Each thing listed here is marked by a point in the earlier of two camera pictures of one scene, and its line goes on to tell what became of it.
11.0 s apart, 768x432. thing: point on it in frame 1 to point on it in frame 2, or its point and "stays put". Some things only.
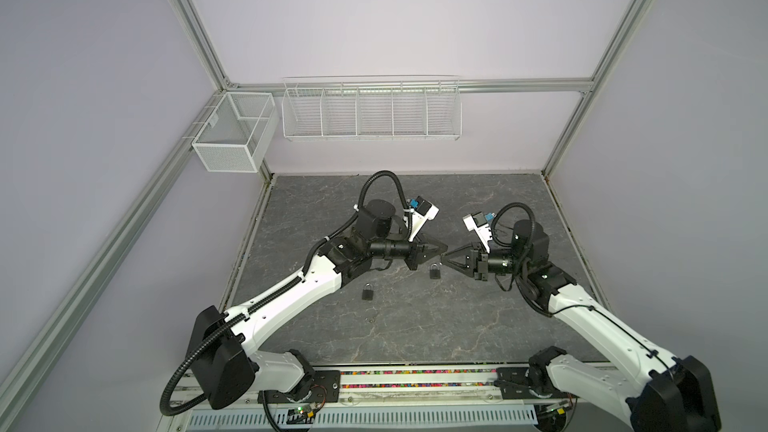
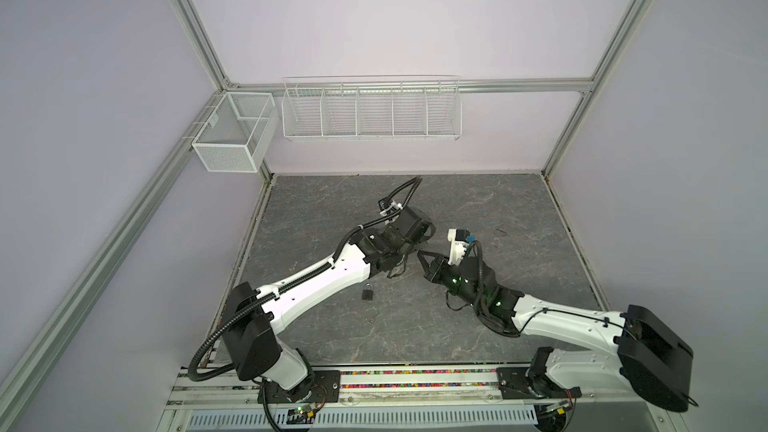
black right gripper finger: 458,253 to 434,255
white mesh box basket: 239,133 stays put
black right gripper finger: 463,269 to 425,268
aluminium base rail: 401,384 stays put
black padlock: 368,292 stays put
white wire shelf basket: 372,107 stays put
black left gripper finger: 434,247 to 398,269
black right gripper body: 500,263 to 452,279
